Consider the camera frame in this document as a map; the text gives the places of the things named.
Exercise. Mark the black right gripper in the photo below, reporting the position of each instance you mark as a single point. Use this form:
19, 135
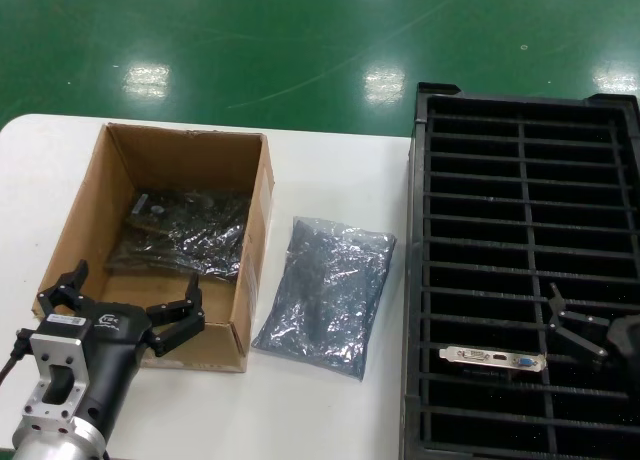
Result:
627, 340

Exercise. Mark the crinkled silver antistatic bag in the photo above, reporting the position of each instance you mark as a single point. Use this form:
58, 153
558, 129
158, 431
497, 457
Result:
340, 290

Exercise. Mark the brown cardboard box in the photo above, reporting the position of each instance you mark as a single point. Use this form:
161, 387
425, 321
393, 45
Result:
165, 160

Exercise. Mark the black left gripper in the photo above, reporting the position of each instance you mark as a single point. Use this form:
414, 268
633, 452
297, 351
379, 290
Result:
115, 340

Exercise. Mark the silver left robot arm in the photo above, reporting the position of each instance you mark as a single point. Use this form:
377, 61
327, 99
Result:
50, 445

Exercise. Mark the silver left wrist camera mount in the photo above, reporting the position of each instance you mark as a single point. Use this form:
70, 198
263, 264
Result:
35, 350

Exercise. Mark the translucent grey antistatic bag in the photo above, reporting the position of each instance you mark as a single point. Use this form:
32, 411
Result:
210, 245

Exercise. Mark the black slotted plastic container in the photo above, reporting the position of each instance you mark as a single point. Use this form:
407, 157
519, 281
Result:
417, 280

